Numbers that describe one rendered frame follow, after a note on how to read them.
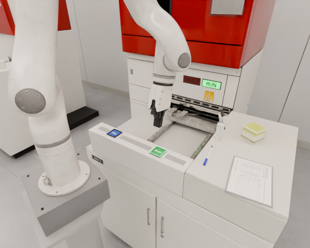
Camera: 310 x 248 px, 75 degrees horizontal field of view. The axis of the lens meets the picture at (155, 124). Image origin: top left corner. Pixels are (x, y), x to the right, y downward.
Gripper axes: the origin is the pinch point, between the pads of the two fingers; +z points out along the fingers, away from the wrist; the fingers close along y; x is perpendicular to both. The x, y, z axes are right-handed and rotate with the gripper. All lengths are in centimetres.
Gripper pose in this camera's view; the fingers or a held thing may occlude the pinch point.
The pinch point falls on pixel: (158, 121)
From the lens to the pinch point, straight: 79.3
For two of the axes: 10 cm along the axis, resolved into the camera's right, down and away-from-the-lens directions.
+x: 8.3, 2.9, -4.8
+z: -1.2, 9.3, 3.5
